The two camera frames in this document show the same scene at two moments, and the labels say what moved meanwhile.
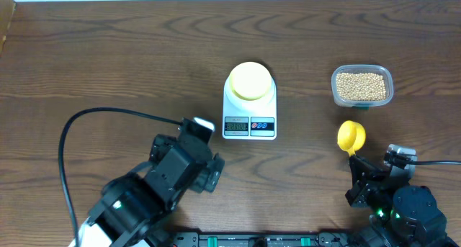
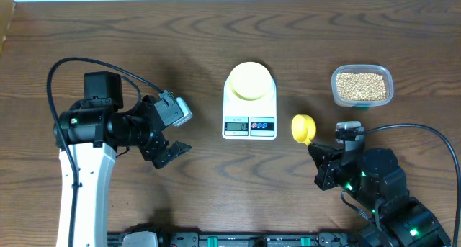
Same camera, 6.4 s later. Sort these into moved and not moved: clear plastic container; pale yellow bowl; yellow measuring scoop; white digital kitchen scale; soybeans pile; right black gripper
Moved: yellow measuring scoop; right black gripper
Not moved: clear plastic container; white digital kitchen scale; pale yellow bowl; soybeans pile
